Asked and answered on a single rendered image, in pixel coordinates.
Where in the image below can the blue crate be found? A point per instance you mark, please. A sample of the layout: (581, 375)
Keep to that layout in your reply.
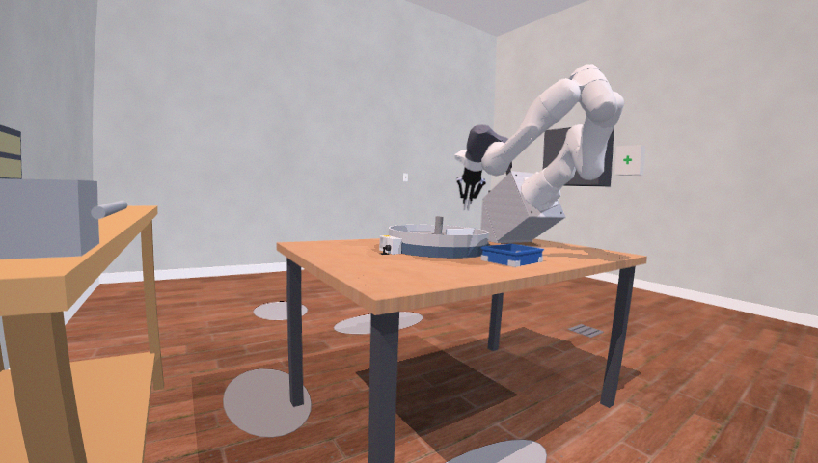
(507, 254)

